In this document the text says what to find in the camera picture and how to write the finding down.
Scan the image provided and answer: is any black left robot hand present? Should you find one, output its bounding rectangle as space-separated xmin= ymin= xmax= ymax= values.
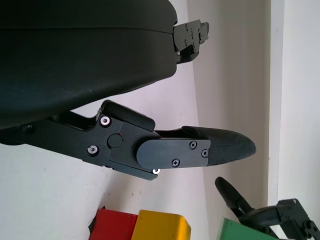
xmin=0 ymin=0 xmax=257 ymax=182

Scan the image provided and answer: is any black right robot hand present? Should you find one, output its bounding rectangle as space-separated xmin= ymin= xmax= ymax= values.
xmin=215 ymin=176 xmax=320 ymax=240

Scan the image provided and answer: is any green wooden cube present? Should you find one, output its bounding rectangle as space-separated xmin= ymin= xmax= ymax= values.
xmin=215 ymin=216 xmax=286 ymax=240

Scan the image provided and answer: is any yellow wooden cube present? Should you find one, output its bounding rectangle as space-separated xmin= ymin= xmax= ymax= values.
xmin=130 ymin=209 xmax=192 ymax=240

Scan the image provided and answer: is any red wooden cube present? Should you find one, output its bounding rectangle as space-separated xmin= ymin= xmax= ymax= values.
xmin=87 ymin=207 xmax=139 ymax=240

